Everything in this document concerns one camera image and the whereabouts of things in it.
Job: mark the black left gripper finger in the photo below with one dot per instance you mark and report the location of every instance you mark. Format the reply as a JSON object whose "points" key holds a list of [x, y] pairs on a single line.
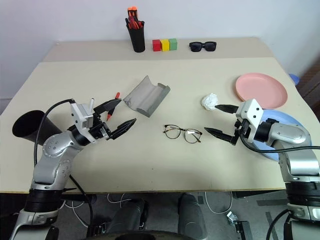
{"points": [[122, 128], [108, 105]]}

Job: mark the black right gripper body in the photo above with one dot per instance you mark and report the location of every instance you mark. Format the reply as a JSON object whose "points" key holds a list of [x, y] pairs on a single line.
{"points": [[240, 130]]}

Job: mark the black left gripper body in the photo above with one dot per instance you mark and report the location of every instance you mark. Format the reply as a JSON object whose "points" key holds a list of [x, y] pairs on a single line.
{"points": [[99, 128]]}

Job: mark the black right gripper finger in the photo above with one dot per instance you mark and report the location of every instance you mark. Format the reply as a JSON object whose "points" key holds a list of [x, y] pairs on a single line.
{"points": [[227, 108], [220, 134]]}

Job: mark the white pen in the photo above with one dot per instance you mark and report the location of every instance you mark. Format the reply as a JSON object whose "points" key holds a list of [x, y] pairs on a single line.
{"points": [[91, 103]]}

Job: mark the white paper ball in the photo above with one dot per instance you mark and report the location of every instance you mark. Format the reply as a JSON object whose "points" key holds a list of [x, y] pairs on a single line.
{"points": [[209, 100]]}

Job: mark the thin-framed clear eyeglasses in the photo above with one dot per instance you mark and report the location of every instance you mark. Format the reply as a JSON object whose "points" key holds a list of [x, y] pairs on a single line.
{"points": [[192, 136]]}

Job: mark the grey glasses case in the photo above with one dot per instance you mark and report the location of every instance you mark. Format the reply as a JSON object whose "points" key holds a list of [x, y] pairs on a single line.
{"points": [[147, 97]]}

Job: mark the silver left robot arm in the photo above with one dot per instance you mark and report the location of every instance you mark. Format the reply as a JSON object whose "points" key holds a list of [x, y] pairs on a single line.
{"points": [[53, 150]]}

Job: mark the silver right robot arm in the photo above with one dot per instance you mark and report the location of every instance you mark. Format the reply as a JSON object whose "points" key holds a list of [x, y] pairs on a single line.
{"points": [[287, 132]]}

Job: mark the pink plate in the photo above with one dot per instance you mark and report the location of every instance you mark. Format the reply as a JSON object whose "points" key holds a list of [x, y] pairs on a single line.
{"points": [[260, 87]]}

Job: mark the blue plate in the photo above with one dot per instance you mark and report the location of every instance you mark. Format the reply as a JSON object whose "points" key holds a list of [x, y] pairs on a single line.
{"points": [[282, 117]]}

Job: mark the black sunglasses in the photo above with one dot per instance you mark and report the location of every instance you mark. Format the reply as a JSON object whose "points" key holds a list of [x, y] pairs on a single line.
{"points": [[196, 47]]}

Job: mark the tall black pen holder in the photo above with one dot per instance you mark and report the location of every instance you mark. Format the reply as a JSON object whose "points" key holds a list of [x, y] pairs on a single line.
{"points": [[137, 40]]}

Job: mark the wide black cup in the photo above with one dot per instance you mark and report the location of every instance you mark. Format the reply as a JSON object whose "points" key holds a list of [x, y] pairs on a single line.
{"points": [[27, 125]]}

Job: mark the blue round container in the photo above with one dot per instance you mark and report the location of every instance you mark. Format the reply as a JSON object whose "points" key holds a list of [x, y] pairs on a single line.
{"points": [[294, 79]]}

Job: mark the red wooden block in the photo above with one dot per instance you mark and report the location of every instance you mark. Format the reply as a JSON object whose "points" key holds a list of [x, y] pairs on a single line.
{"points": [[156, 45]]}

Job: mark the yellow wooden block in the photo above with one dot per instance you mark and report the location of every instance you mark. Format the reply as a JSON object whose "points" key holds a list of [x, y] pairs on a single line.
{"points": [[165, 45]]}

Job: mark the dark brown wooden furniture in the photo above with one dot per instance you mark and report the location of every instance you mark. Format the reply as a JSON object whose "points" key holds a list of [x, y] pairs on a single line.
{"points": [[311, 85]]}

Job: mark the grey caster wheel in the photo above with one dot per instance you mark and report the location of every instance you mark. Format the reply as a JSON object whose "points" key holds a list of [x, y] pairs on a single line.
{"points": [[232, 217]]}

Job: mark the green wooden block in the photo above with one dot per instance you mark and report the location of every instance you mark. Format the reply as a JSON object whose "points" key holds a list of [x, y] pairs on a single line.
{"points": [[173, 44]]}

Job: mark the red and black pen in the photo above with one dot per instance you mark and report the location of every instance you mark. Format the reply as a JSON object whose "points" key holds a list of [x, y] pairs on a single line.
{"points": [[133, 24]]}

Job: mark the dark grey rounded shape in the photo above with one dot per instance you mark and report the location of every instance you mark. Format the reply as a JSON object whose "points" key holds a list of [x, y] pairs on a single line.
{"points": [[191, 215], [130, 215]]}

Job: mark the orange capped black marker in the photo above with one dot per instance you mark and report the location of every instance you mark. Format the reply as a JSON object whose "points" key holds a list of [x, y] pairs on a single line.
{"points": [[132, 10]]}

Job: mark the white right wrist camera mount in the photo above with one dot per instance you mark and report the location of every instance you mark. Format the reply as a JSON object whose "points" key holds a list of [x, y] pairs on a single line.
{"points": [[252, 110]]}

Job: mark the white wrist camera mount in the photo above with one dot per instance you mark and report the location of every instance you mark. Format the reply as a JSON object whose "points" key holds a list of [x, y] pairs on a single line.
{"points": [[252, 110], [80, 112]]}

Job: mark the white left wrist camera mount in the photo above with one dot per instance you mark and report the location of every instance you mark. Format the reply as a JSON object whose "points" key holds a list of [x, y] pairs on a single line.
{"points": [[80, 112]]}

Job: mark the black table frame bar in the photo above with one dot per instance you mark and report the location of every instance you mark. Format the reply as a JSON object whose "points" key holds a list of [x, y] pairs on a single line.
{"points": [[80, 197]]}

